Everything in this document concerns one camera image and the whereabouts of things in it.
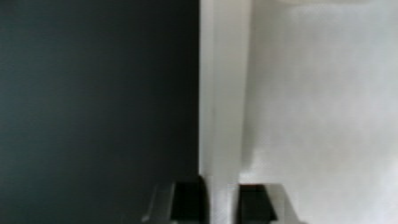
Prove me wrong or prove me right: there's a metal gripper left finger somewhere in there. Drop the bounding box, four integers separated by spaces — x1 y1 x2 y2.
140 177 208 224

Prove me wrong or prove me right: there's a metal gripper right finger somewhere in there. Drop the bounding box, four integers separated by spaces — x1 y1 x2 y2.
236 183 306 224

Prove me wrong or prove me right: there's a white desk top tray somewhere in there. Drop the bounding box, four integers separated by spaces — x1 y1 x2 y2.
199 0 398 224

